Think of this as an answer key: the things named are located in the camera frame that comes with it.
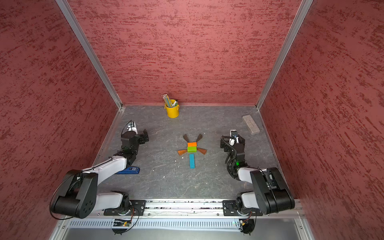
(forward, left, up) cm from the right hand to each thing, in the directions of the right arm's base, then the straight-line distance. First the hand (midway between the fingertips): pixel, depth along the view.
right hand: (230, 137), depth 90 cm
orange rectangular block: (-1, +24, -7) cm, 25 cm away
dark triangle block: (+6, +29, -8) cm, 30 cm away
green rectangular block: (-4, +25, -8) cm, 26 cm away
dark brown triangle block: (+6, +19, -8) cm, 21 cm away
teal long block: (-11, +24, -8) cm, 28 cm away
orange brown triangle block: (-6, +31, -7) cm, 32 cm away
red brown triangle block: (-4, +17, -9) cm, 20 cm away
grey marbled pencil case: (+15, -19, -8) cm, 26 cm away
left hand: (+3, +57, +3) cm, 58 cm away
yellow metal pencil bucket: (+27, +39, -5) cm, 48 cm away
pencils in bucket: (+30, +42, +5) cm, 51 cm away
